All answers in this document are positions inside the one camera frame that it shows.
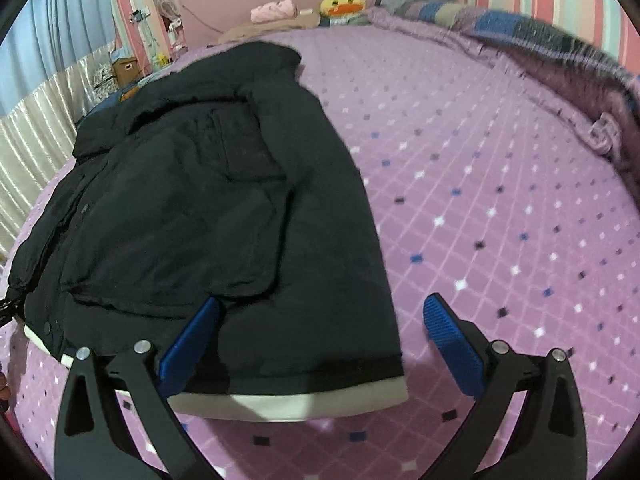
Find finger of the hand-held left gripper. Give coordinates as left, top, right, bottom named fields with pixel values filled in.
left=0, top=298, right=24, bottom=325

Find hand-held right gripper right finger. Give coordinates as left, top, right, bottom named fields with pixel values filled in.
left=423, top=294, right=589, bottom=480

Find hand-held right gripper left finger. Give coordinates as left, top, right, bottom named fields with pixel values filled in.
left=54, top=296, right=223, bottom=480

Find black hooded jacket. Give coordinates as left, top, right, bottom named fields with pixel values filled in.
left=7, top=41, right=410, bottom=422

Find white satin cloth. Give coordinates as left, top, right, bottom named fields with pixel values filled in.
left=0, top=45, right=118, bottom=261

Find cardboard box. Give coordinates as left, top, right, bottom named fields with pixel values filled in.
left=112, top=57, right=139, bottom=86

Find blue curtain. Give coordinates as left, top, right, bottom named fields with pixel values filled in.
left=0, top=0, right=121, bottom=116

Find patchwork quilt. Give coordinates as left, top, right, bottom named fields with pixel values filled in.
left=370, top=0, right=640, bottom=181

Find brown pillow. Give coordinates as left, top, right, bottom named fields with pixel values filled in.
left=217, top=14, right=322, bottom=45

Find pink plush toy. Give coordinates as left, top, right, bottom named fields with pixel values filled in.
left=250, top=0, right=300, bottom=24

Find yellow duck plush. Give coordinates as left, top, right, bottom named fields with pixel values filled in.
left=320, top=0, right=367, bottom=18

